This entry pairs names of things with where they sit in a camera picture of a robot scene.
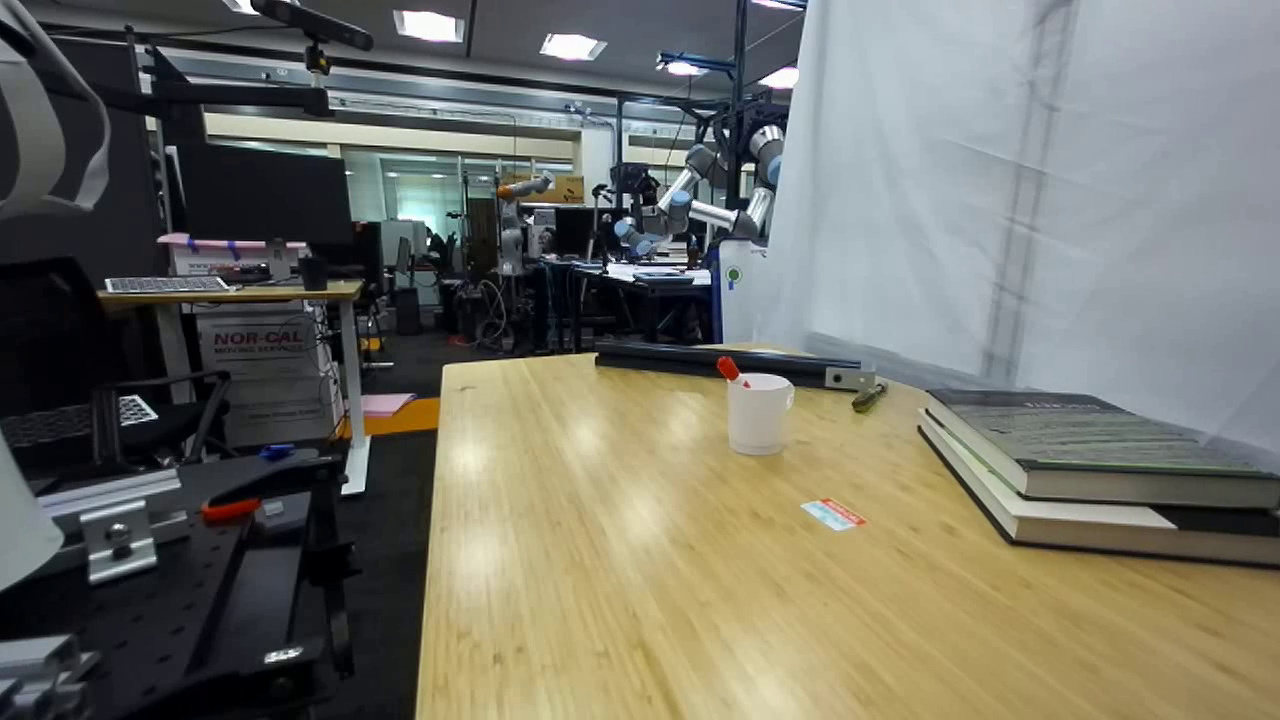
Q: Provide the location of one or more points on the white backdrop curtain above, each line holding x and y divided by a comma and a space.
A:
1041, 195

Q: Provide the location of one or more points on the white ceramic mug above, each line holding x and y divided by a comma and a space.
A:
757, 413

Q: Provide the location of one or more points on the upper grey hardcover book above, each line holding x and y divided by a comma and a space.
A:
1070, 446

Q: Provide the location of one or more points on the small red white label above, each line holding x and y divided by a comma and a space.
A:
833, 517

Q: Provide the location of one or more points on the small dark metal tool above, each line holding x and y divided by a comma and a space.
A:
867, 399

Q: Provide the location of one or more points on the standing desk with keyboard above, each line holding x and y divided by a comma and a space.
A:
287, 347

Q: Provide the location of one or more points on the black breadboard mounting plate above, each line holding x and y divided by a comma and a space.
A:
245, 618

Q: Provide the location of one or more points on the long black metal bar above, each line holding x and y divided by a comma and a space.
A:
701, 362

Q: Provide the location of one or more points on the grey background robot arm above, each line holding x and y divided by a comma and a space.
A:
701, 199

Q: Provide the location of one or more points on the red Expo marker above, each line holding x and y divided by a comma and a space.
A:
727, 366

